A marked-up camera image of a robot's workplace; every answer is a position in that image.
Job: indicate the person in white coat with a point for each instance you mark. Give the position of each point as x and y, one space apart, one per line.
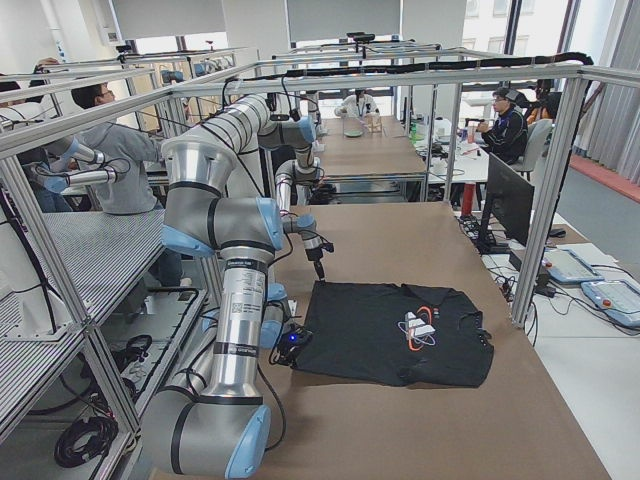
360 104

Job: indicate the seated person in black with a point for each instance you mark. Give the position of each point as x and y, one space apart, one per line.
508 137

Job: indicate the far teach pendant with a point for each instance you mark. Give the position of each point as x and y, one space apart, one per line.
565 267

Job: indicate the black graphic t-shirt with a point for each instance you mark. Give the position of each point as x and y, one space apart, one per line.
396 335

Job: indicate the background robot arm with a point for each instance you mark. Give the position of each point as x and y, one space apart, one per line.
77 164

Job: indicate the red fire extinguisher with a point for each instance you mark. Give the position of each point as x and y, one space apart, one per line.
468 198

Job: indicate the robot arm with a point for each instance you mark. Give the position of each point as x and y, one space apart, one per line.
295 165
210 419

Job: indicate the standing person grey hoodie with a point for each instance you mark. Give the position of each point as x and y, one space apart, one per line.
126 150

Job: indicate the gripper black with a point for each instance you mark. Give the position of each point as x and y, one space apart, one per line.
315 255
298 344

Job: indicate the near teach pendant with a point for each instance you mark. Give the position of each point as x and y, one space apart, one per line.
618 298

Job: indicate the black computer monitor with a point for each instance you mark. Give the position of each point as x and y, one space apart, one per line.
509 199

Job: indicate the teach pendant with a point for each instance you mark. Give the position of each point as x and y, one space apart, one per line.
565 267
618 298

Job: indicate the aluminium cage frame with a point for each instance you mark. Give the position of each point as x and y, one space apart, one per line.
43 310

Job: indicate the striped neighbouring work table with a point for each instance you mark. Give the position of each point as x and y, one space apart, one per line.
92 260

